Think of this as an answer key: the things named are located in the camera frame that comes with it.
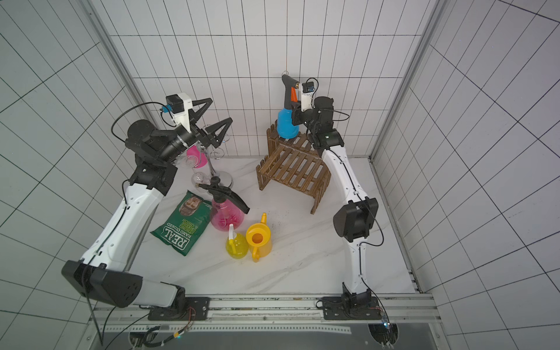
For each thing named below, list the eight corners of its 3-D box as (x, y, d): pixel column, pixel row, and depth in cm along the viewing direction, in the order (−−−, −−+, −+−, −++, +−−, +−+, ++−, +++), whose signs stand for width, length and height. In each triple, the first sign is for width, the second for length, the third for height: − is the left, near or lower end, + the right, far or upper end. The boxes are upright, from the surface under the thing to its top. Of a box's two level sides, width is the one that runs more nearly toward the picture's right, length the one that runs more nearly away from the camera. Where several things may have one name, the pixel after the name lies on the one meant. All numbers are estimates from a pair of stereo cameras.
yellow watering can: (252, 263, 84) (248, 252, 75) (246, 230, 93) (243, 218, 84) (275, 257, 86) (274, 246, 77) (267, 225, 95) (266, 212, 86)
